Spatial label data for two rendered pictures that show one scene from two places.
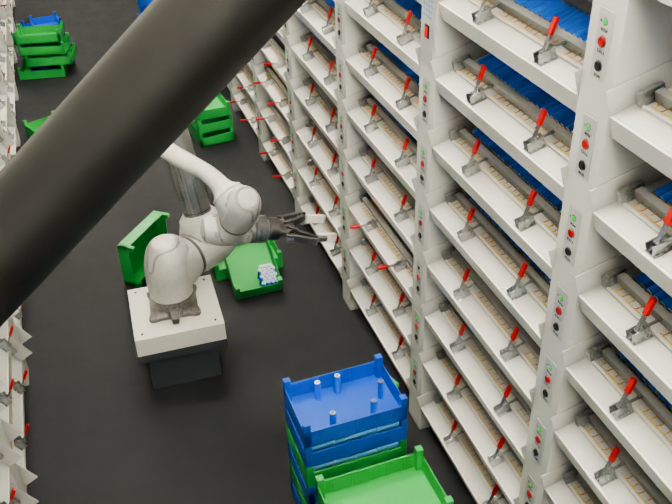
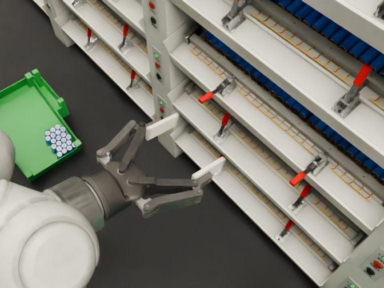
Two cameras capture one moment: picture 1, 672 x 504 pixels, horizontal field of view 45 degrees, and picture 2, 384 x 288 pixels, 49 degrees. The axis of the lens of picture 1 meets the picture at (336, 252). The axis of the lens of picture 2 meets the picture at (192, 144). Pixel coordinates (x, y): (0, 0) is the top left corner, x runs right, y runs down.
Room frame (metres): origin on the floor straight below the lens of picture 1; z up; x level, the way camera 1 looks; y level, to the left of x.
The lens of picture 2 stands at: (1.90, 0.19, 1.24)
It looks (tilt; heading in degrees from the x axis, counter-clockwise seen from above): 57 degrees down; 337
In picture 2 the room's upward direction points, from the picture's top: straight up
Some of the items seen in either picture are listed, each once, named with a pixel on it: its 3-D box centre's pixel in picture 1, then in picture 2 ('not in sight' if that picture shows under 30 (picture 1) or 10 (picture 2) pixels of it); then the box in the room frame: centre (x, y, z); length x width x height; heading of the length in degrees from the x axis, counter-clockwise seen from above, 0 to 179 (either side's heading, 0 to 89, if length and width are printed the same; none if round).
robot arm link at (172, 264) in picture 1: (169, 265); not in sight; (2.35, 0.59, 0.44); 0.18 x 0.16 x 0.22; 141
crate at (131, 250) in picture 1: (147, 248); not in sight; (2.98, 0.83, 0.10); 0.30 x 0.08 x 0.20; 159
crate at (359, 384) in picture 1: (344, 398); not in sight; (1.66, -0.01, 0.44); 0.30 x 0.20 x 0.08; 109
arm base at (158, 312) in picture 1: (173, 301); not in sight; (2.33, 0.59, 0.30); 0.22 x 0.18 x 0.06; 13
